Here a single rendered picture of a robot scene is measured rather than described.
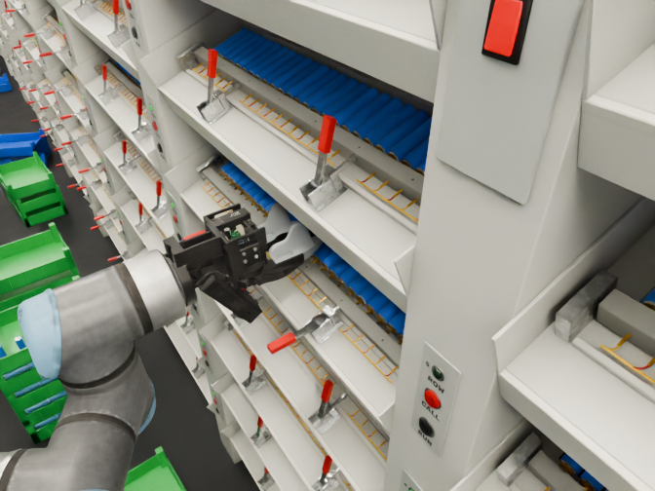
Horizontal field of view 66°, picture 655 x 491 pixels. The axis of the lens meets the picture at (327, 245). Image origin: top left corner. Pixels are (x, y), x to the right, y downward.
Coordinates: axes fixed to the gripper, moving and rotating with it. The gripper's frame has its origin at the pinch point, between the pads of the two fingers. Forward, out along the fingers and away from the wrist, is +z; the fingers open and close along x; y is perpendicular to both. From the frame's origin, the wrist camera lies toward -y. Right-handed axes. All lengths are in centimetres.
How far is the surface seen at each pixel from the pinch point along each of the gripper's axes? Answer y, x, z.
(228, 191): -2.0, 21.3, -3.1
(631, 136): 32, -40, -6
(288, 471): -66, 5, -7
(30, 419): -87, 75, -57
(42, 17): -1, 173, -5
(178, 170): -1.8, 32.9, -7.3
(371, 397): -6.4, -22.8, -7.2
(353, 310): -2.2, -13.7, -2.9
